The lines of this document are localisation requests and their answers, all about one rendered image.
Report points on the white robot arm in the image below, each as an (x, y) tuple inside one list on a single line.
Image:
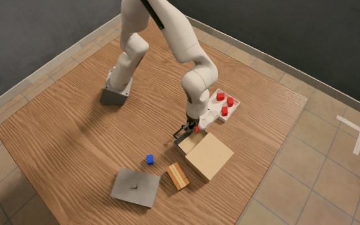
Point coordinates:
[(178, 32)]

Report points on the blue block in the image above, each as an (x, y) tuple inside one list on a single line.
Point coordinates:
[(150, 160)]

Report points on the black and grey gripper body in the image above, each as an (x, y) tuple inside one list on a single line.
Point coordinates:
[(191, 120)]

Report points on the light wooden cabinet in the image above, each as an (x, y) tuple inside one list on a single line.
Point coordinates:
[(203, 152)]

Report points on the grey lid with small knob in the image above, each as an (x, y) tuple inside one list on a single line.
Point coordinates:
[(136, 187)]

